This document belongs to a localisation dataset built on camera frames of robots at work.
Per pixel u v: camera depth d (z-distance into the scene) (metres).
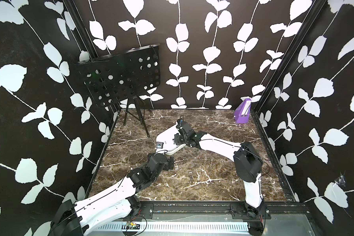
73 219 0.40
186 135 0.70
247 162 0.50
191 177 0.86
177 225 0.70
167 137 0.99
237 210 0.74
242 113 1.08
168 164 0.66
